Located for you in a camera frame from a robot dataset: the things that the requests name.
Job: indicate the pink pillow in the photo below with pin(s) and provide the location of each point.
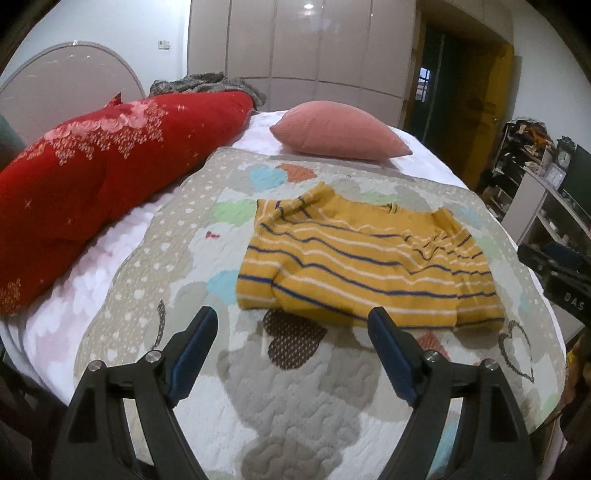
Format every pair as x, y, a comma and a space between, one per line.
339, 131

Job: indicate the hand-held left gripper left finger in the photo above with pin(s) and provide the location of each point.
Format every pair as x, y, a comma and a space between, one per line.
190, 359

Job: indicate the small alarm clock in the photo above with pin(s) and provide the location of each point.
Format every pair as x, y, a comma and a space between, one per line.
554, 175

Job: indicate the red floral bolster pillow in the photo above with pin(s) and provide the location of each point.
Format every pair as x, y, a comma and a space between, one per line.
92, 184

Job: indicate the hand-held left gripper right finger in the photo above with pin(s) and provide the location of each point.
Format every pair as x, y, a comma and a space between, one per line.
392, 355

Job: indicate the beige wardrobe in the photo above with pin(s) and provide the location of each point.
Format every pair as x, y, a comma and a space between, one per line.
300, 50

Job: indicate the black monitor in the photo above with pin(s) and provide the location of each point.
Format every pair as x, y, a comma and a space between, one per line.
577, 180

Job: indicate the yellow wooden door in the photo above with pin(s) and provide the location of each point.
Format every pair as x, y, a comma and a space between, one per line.
489, 110

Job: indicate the arched headboard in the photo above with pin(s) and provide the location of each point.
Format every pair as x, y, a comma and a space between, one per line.
64, 87

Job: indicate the patterned quilted play mat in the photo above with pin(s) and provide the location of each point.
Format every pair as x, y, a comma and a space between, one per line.
295, 323

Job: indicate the yellow striped sweater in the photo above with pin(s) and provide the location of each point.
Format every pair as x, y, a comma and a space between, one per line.
364, 265

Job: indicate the grey knitted blanket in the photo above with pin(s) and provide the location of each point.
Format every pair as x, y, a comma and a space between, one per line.
207, 85

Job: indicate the cluttered shelf unit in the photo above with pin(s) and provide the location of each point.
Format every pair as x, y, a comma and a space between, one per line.
526, 184

